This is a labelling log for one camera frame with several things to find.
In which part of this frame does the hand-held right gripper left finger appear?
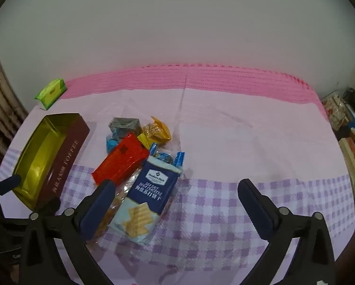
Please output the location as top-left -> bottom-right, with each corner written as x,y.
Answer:
19,180 -> 117,285

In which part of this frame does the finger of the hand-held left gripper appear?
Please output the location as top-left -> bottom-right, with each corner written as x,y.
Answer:
36,197 -> 62,218
0,174 -> 21,197

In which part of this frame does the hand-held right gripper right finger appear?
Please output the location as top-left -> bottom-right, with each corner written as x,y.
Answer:
238,179 -> 335,285

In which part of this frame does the clear fried snack packet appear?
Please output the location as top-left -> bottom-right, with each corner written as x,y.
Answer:
94,166 -> 144,241

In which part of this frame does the brown gold tin box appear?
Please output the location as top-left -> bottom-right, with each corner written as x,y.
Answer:
13,113 -> 90,211

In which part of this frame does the red snack packet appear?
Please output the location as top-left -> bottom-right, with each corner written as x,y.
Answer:
92,133 -> 150,186

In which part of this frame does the dark blue cracker packet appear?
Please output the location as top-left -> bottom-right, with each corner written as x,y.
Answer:
109,156 -> 182,245

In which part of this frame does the blue candy packet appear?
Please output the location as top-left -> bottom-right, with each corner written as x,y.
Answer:
149,142 -> 185,167
106,129 -> 127,155

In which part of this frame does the grey seaweed packet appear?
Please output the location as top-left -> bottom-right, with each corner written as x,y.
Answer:
109,117 -> 142,138

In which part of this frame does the orange snack packet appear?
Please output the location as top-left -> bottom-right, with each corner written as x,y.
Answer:
148,116 -> 172,144

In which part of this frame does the pink checked tablecloth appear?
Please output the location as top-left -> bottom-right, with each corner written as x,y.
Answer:
0,62 -> 355,285

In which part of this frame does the yellow snack packet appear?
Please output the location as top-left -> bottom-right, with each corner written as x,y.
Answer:
137,124 -> 156,149

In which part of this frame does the green tissue box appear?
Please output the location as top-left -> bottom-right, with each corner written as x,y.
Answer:
34,79 -> 67,111

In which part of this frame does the pile of colourful boxes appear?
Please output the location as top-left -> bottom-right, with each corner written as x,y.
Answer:
321,87 -> 355,196

